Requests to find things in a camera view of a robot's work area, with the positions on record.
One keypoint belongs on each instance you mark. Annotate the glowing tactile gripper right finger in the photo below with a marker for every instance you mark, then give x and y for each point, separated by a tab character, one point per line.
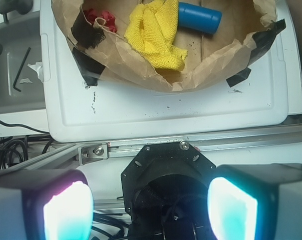
256	201

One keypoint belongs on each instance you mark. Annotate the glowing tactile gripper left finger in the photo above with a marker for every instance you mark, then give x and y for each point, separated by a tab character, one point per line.
45	204

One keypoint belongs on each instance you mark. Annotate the yellow knitted cloth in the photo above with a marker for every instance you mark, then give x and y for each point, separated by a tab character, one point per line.
152	30

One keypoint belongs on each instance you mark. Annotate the red crumpled cloth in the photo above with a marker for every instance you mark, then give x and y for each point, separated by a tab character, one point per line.
104	18

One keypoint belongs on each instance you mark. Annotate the white plastic tray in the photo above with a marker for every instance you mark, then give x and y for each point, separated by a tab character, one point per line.
111	110

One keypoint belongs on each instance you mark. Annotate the black tape piece lower right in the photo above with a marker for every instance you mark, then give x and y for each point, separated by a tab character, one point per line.
239	77

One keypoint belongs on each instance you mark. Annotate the grey plastic bin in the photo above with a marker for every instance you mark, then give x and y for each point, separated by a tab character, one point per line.
17	33

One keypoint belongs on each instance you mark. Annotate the black tape strip left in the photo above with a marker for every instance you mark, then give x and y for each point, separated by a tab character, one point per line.
90	69

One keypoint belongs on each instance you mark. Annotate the black tape strip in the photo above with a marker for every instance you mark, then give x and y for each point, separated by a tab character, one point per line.
90	69
265	39

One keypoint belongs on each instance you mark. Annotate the crumpled white paper scrap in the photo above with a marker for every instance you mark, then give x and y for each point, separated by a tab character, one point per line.
38	68

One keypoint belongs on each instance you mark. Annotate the black allen key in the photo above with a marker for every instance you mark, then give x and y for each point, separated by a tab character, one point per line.
20	70

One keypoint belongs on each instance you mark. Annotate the black tape strip right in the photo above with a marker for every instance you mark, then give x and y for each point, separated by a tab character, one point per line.
265	39

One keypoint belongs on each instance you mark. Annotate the brown paper bag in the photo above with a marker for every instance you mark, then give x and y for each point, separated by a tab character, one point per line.
210	59

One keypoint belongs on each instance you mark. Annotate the blue plastic cylinder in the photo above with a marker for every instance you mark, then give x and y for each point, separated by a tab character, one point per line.
198	18

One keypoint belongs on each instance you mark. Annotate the aluminium extrusion rail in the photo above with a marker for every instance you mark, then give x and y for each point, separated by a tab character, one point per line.
16	147

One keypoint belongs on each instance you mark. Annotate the black octagonal mount plate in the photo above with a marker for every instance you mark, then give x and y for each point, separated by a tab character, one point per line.
165	189

